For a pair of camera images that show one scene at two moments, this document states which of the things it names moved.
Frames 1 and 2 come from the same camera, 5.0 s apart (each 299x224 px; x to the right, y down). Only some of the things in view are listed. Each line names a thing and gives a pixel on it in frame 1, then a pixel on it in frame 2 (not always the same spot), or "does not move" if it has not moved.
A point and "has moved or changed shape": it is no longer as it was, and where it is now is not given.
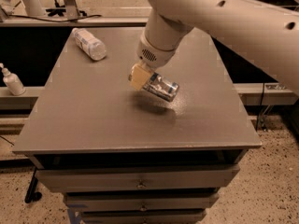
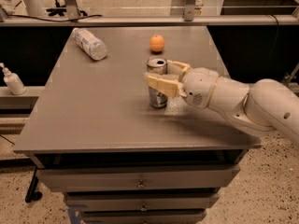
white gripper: (154, 56) -> (199, 87)
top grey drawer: (86, 180) does not move
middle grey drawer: (142, 200) does not move
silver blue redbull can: (162, 86) has moved or changed shape
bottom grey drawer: (143, 216) does not move
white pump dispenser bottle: (12, 81) does not move
